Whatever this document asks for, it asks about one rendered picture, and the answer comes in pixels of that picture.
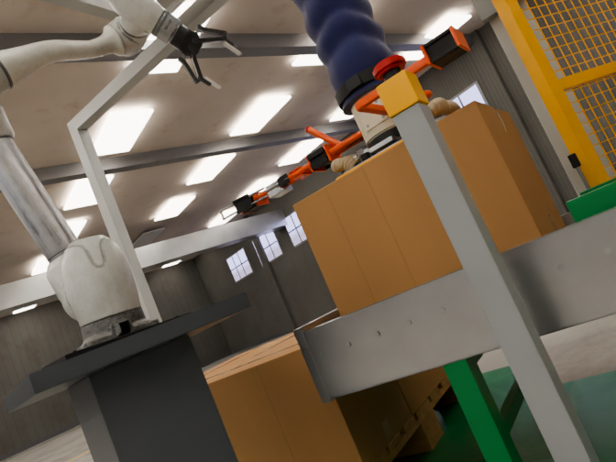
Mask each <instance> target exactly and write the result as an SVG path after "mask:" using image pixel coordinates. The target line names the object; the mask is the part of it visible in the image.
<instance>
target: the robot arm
mask: <svg viewBox="0 0 616 462"><path fill-rule="evenodd" d="M109 4H110V5H111V7H112V8H113V9H114V10H115V12H116V13H117V14H118V15H119V16H117V17H116V18H115V19H114V20H113V21H111V22H110V23H109V24H108V25H106V26H105V27H104V32H103V34H102V35H101V36H100V37H98V38H95V39H92V40H62V39H54V40H44V41H40V42H35V43H31V44H27V45H24V46H20V47H15V48H12V49H3V50H0V95H1V94H3V93H4V92H6V91H8V90H9V89H11V88H13V87H15V86H16V85H17V84H19V83H20V82H21V81H23V80H24V79H26V78H27V77H28V76H29V75H30V74H32V73H33V72H35V71H37V70H38V69H40V68H42V67H44V66H46V65H49V64H51V63H54V62H59V61H75V60H85V59H92V58H98V57H102V56H104V55H108V54H112V53H114V54H116V55H117V56H125V57H130V56H133V55H135V54H137V53H139V52H140V51H141V49H142V48H143V47H144V45H145V43H146V42H147V39H148V37H149V33H150V34H151V35H153V36H154V37H156V38H157V39H159V40H161V41H162V42H164V43H165V44H167V43H168V41H169V42H170V44H171V45H172V46H173V47H174V48H176V49H177V50H179V51H181V53H182V55H181V56H180V57H179V58H178V62H179V63H181V64H182V65H183V67H184V69H185V70H186V71H187V72H188V74H189V75H190V77H191V79H192V81H193V82H194V84H197V83H199V82H202V83H204V84H206V85H207V86H211V85H212V86H214V87H215V88H217V89H218V90H221V89H222V86H220V85H219V84H217V83H216V82H214V81H212V80H211V79H209V78H208V77H206V76H204V77H203V76H202V73H201V70H200V67H199V64H198V61H197V59H196V56H195V55H197V54H198V52H199V50H200V48H201V47H202V46H203V44H204V43H214V42H223V43H222V45H224V46H225V47H227V48H228V49H230V50H231V51H233V52H234V53H235V54H236V55H237V56H240V55H242V52H240V51H239V50H238V49H236V48H234V47H233V46H234V43H232V42H231V41H230V40H228V39H227V38H226V34H227V32H226V31H224V30H219V29H213V28H209V27H203V26H201V25H198V26H197V27H196V30H195V32H193V31H191V30H190V29H188V28H187V27H186V26H185V25H182V24H179V23H180V19H179V18H177V17H176V16H174V15H173V14H171V13H170V12H169V11H167V10H166V9H164V8H163V7H162V6H161V5H160V4H159V2H157V1H156V0H109ZM202 32H203V33H208V34H214V35H218V36H222V37H217V38H200V37H199V34H198V33H202ZM185 56H190V57H191V60H192V64H193V67H194V69H195V71H196V74H197V77H198V79H197V78H196V76H195V75H194V73H193V71H192V69H191V68H190V66H189V64H188V63H187V61H186V59H185ZM14 139H15V133H14V130H13V128H12V127H11V125H10V123H9V121H8V119H7V116H6V113H5V111H4V108H3V106H1V105H0V190H1V191H2V193H3V194H4V196H5V198H6V199H7V201H8V202H9V203H10V205H11V206H12V208H13V209H14V211H15V212H16V214H17V216H18V217H19V219H20V220H21V222H22V223H23V225H24V226H25V228H26V229H27V231H28V232H29V234H30V235H31V236H32V238H33V240H34V241H35V243H36V244H37V246H38V248H39V249H40V251H41V252H42V254H43V255H44V257H45V258H46V260H47V261H48V263H49V265H48V268H47V273H46V277H47V279H48V281H49V283H50V285H51V287H52V289H53V290H54V291H55V293H56V295H57V297H58V299H59V300H60V302H61V303H62V306H63V309H64V310H65V312H66V313H67V314H68V315H69V316H70V317H71V318H73V319H75V320H77V321H78V323H79V326H80V328H81V332H82V339H83V343H82V345H81V346H80V347H78V348H77V351H78V350H81V349H84V348H87V347H91V346H94V345H96V344H99V343H102V342H104V341H107V340H110V339H113V338H116V337H119V336H123V335H126V334H129V333H131V332H134V331H137V330H139V329H142V328H145V327H148V326H151V325H155V324H158V323H159V322H160V321H159V319H148V320H147V319H146V316H145V315H144V312H143V310H142V307H141V304H140V301H139V297H138V289H137V286H136V283H135V280H134V277H133V274H132V271H131V268H130V267H129V264H128V262H127V258H126V256H125V253H124V252H123V250H122V249H121V248H120V247H119V245H118V244H117V243H116V242H115V241H114V240H112V239H111V238H109V237H107V236H104V235H98V236H89V237H86V238H82V239H79V240H78V238H77V237H76V235H75V234H74V233H73V232H72V229H71V228H70V226H69V225H68V223H67V222H66V220H65V219H64V217H63V216H62V214H61V212H60V211H59V209H58V208H57V206H56V205H55V203H54V202H53V201H52V199H51V198H50V196H49V194H48V193H47V191H46V190H45V188H44V187H43V185H42V184H41V182H40V181H39V179H38V177H37V176H36V174H35V172H34V171H33V170H32V169H31V167H30V166H29V164H28V162H27V161H26V159H25V158H24V156H23V155H22V153H21V152H20V150H19V149H18V147H17V145H16V143H15V142H14Z"/></svg>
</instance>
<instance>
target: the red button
mask: <svg viewBox="0 0 616 462"><path fill-rule="evenodd" d="M405 64H406V59H405V58H404V56H402V55H398V54H397V55H392V56H389V57H388V58H386V59H384V60H382V61H380V62H379V63H378V64H377V65H376V66H375V68H374V71H373V73H372V74H373V76H374V78H375V79H376V80H380V81H385V82H386V81H387V80H389V78H391V77H392V76H394V75H395V74H397V73H398V72H400V71H402V70H403V69H404V67H405Z"/></svg>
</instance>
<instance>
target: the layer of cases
mask: <svg viewBox="0 0 616 462"><path fill-rule="evenodd" d="M203 374H204V376H205V379H206V381H207V384H208V386H209V389H210V391H211V393H212V395H213V398H214V402H215V405H216V407H217V410H218V411H219V414H220V416H221V419H222V421H223V424H224V426H225V430H226V432H227V435H228V437H229V440H230V442H231V445H232V447H233V449H234V451H235V454H236V458H237V460H238V462H374V461H375V460H376V459H377V458H378V456H379V455H380V454H381V453H382V451H383V450H384V449H385V448H386V447H387V445H388V444H389V443H390V442H391V440H392V439H393V438H394V437H395V436H396V434H397V433H399V432H400V430H401V429H402V428H403V427H404V426H405V424H406V423H407V422H408V421H409V419H410V418H411V417H412V415H413V414H414V413H415V412H416V411H417V410H418V408H419V407H420V406H421V405H422V404H423V402H424V401H425V400H426V399H427V397H428V396H429V395H430V394H431V393H432V391H433V390H434V389H435V388H436V386H437V385H438V384H439V383H440V382H441V380H442V379H443V378H444V377H445V375H446V373H445V370H444V368H443V366H442V367H439V368H433V369H430V370H426V371H424V372H421V373H417V374H414V375H411V376H408V377H405V378H402V379H396V380H394V381H391V382H387V383H384V384H381V385H378V386H375V387H372V388H368V389H365V390H360V391H357V392H354V393H350V394H348V395H345V396H341V397H338V398H335V399H333V400H332V401H330V402H327V403H323V402H322V399H321V397H320V395H319V392H318V390H317V388H316V386H315V384H314V380H313V378H312V375H311V373H310V371H309V369H308V367H307V364H306V362H305V360H304V357H303V354H302V351H301V349H300V347H299V345H298V342H297V340H296V338H295V335H294V333H292V334H289V335H286V336H284V337H281V338H279V339H276V340H274V341H271V342H269V343H267V344H265V345H263V346H259V347H256V348H254V349H251V350H249V351H247V352H245V353H242V354H240V355H238V356H236V357H233V358H231V359H229V360H227V361H226V362H224V363H222V364H220V365H218V366H216V367H214V368H211V369H209V370H207V371H205V372H204V373H203Z"/></svg>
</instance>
